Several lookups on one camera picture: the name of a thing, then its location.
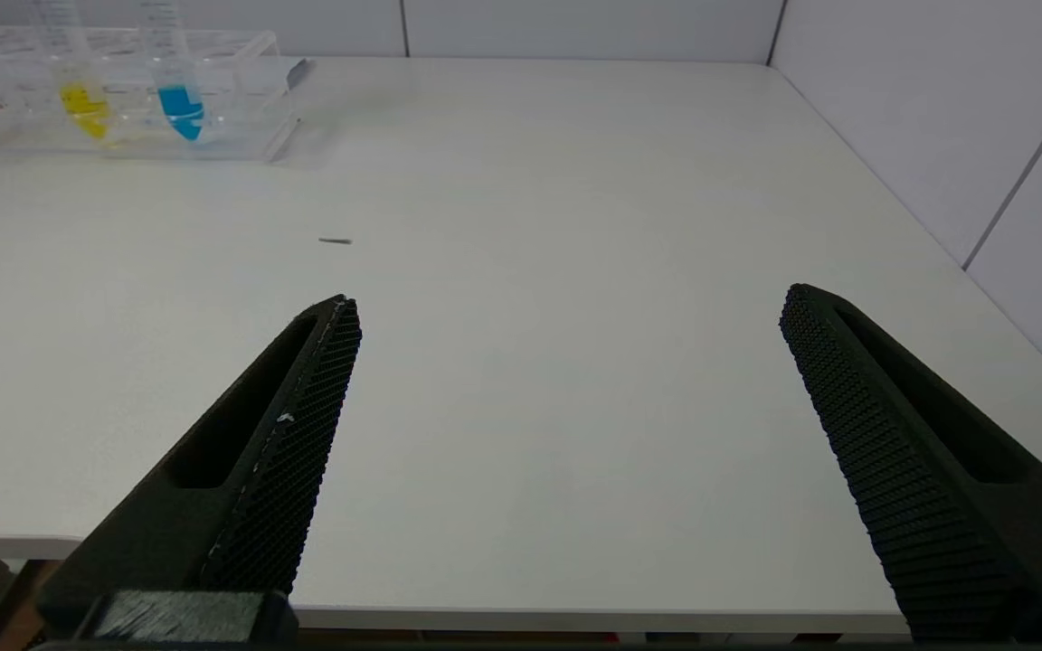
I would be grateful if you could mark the clear acrylic test tube rack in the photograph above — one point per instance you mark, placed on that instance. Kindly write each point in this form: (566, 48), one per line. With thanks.
(241, 117)

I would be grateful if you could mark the test tube with yellow pigment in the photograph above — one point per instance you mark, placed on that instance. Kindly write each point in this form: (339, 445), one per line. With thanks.
(85, 104)

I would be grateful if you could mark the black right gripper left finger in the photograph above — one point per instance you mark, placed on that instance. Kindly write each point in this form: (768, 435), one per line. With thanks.
(286, 470)

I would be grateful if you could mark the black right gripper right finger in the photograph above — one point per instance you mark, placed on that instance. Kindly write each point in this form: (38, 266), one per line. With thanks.
(919, 470)

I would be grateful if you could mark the test tube with blue pigment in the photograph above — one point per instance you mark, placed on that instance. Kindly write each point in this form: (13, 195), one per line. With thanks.
(182, 108)

